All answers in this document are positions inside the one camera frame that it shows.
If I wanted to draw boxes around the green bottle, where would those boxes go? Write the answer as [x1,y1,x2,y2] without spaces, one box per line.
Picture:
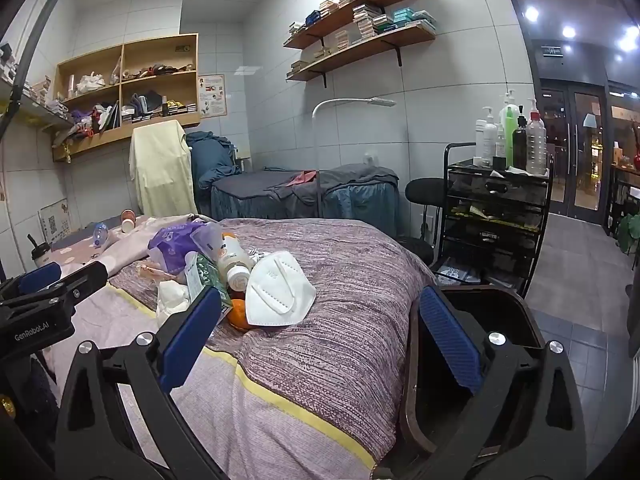
[504,105,521,168]

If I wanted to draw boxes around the glass door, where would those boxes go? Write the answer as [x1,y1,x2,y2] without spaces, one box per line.
[537,77,608,221]

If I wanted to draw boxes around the clear red cap bottle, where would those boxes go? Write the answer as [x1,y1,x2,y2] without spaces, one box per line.
[526,109,549,176]

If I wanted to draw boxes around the wooden wall shelves with boxes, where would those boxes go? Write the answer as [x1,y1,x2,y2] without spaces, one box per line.
[290,2,436,73]

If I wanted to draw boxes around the white tissue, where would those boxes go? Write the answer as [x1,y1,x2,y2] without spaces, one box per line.
[156,280,193,328]

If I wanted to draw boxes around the dark brown trash bin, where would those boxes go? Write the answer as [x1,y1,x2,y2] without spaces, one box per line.
[400,284,546,466]

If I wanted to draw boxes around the blue bedding pile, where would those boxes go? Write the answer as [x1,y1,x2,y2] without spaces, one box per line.
[186,131,251,191]

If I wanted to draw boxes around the blue white packets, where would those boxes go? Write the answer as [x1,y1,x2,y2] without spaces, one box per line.
[439,257,482,287]

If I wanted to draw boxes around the black metal pole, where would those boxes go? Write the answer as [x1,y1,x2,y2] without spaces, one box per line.
[0,0,65,131]

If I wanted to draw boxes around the grey massage bed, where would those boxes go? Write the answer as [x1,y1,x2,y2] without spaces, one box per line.
[210,162,401,238]

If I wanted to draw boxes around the white printed sign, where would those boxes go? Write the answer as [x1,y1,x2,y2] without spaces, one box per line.
[39,199,71,241]

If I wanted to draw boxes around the black pump bottle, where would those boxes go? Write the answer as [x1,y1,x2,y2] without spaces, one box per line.
[512,116,529,170]

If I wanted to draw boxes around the white face mask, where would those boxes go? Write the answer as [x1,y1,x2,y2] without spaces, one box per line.
[245,250,317,328]

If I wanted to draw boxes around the orange peel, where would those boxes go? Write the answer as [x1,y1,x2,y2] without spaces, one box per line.
[227,298,258,332]

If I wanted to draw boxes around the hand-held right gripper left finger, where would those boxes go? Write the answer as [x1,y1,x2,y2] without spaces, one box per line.
[55,286,236,480]

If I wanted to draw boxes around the green packet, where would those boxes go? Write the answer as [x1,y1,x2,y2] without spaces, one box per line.
[192,252,233,311]

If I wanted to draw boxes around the small white cap bottle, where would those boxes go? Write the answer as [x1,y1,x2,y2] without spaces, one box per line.
[226,264,252,292]

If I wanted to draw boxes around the translucent plastic bottle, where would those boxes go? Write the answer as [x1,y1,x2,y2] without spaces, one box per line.
[218,232,255,271]

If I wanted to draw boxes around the black stool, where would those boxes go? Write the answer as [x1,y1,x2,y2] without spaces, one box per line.
[404,177,448,266]

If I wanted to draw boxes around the purple plastic bag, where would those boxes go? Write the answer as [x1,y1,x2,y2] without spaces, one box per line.
[148,224,208,275]

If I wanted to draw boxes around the pink dotted cloth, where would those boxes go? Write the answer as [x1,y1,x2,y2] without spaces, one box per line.
[50,212,201,281]

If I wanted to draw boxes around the pale yellow cloth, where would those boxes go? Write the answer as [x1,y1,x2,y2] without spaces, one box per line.
[129,120,198,218]

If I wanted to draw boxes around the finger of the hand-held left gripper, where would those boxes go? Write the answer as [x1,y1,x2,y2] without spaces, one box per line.
[30,260,109,311]
[0,262,63,306]

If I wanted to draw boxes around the grey wall shelf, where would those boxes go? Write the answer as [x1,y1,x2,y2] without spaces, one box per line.
[0,75,76,132]

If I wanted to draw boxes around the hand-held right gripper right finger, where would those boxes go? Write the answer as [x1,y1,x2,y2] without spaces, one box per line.
[417,285,588,480]

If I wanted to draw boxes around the wooden wall cabinet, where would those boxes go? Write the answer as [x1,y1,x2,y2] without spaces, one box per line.
[51,33,202,162]

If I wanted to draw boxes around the wall poster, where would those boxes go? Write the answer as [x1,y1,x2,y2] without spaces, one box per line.
[198,74,227,118]

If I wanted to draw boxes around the white floor lamp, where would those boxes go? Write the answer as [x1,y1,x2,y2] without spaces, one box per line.
[312,97,396,208]

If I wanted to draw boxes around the white crinkled wrapper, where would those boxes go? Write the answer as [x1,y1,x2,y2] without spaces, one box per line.
[184,252,202,306]

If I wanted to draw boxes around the black mesh cart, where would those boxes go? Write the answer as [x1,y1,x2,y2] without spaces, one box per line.
[439,142,555,298]

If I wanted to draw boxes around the green plant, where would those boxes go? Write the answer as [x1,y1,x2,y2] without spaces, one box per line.
[617,212,640,256]

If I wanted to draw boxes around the drink cup with straw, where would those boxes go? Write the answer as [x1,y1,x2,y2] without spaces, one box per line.
[27,234,53,268]

